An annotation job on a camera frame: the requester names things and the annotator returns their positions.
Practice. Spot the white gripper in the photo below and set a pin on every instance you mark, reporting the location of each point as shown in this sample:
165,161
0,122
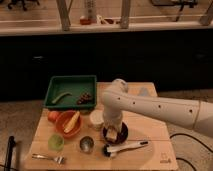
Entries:
113,119

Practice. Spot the beige eraser block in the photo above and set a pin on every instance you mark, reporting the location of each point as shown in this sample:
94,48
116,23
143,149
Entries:
111,135

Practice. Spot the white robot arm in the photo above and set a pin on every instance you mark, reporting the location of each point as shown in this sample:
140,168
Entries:
191,114

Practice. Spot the dark purple bowl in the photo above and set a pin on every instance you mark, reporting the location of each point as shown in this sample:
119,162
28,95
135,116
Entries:
121,137

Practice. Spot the orange bowl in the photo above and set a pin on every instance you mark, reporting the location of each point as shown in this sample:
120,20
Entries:
63,119

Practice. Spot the white cup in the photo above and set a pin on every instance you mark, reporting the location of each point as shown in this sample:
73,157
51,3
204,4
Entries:
96,119

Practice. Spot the brown grape bunch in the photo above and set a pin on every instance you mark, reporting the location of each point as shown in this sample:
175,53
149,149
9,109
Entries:
84,98

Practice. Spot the small metal cup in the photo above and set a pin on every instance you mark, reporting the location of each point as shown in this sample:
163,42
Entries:
86,144

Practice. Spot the yellow banana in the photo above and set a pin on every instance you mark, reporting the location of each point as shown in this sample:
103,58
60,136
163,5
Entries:
71,123

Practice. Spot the wooden board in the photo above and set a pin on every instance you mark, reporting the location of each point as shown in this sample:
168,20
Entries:
157,155

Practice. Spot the green plastic tray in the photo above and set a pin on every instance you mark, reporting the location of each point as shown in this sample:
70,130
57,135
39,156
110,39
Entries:
76,85

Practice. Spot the green bean pod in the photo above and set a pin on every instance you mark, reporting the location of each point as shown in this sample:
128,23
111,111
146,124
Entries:
60,96

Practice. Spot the red tomato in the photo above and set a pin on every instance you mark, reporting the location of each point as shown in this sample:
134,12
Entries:
53,115

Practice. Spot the green plastic cup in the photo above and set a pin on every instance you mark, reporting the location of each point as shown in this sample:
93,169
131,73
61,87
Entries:
56,142

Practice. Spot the silver fork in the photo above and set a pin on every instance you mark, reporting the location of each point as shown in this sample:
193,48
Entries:
59,160

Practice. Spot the black pole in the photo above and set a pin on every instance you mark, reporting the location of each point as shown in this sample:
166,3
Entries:
11,144

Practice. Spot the white bottle red base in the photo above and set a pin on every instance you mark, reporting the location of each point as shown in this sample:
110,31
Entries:
90,15

